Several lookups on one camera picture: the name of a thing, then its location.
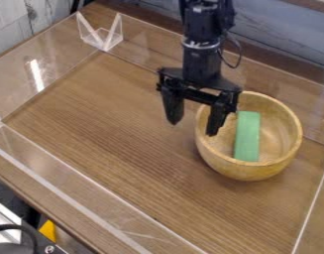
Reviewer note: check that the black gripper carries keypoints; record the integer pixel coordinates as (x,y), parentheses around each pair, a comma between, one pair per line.
(198,81)

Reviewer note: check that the green rectangular block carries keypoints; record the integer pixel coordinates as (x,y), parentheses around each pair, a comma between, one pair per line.
(247,136)

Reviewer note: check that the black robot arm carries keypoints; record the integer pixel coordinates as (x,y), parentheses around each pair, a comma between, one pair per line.
(207,20)

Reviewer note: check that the yellow sticker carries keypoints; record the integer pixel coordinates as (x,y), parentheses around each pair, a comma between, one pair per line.
(49,230)

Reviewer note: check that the clear acrylic tray wall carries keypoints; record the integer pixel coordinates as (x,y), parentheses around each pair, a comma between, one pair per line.
(91,155)

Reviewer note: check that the clear acrylic corner bracket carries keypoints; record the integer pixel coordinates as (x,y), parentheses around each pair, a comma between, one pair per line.
(102,38)

